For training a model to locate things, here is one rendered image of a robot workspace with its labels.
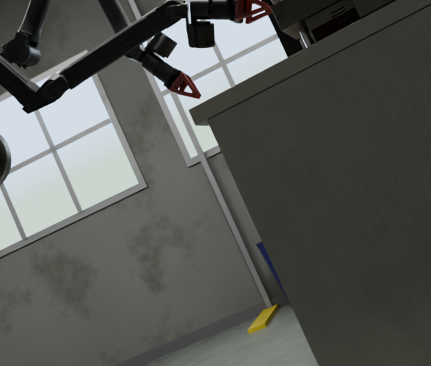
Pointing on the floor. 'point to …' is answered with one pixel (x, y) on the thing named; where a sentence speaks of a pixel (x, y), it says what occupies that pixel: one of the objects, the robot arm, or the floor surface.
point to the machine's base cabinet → (361, 192)
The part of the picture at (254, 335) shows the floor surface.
